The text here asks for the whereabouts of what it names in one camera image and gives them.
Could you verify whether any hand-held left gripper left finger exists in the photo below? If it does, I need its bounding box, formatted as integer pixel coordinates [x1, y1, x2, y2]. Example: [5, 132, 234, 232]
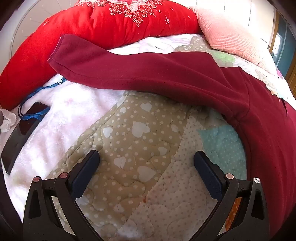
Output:
[22, 149, 105, 241]

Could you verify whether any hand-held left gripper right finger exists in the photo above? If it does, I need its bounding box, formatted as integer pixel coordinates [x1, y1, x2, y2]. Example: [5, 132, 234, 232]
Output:
[194, 150, 271, 241]

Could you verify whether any maroon fleece garment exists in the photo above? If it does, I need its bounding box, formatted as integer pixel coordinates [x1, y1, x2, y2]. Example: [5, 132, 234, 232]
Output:
[47, 34, 296, 241]

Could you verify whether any patchwork heart quilt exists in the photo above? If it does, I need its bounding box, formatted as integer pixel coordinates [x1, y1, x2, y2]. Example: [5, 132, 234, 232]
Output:
[44, 34, 290, 241]

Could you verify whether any white fluffy blanket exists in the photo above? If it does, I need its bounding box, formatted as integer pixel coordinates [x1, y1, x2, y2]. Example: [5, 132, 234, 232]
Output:
[0, 35, 197, 224]

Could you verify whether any black smartphone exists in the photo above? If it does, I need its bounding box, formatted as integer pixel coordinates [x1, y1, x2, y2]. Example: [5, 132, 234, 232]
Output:
[1, 102, 51, 175]

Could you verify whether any crumpled white tissue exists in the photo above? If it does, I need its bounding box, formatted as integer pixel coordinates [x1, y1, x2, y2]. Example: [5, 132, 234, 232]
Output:
[0, 108, 17, 133]

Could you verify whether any wooden door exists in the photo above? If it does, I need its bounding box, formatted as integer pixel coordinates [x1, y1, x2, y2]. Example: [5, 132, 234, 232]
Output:
[269, 11, 296, 87]

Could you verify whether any pink pillow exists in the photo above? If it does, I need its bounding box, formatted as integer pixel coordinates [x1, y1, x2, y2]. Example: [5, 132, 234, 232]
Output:
[190, 5, 278, 75]

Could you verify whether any red floral quilt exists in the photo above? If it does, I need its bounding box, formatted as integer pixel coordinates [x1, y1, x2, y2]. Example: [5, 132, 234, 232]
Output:
[0, 0, 203, 110]

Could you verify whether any teal door panel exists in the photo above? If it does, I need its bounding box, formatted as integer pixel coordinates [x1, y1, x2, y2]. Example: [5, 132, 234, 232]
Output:
[276, 14, 290, 70]

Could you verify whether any blue lanyard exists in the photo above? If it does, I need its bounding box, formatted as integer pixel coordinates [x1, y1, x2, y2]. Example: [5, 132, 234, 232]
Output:
[18, 77, 67, 121]

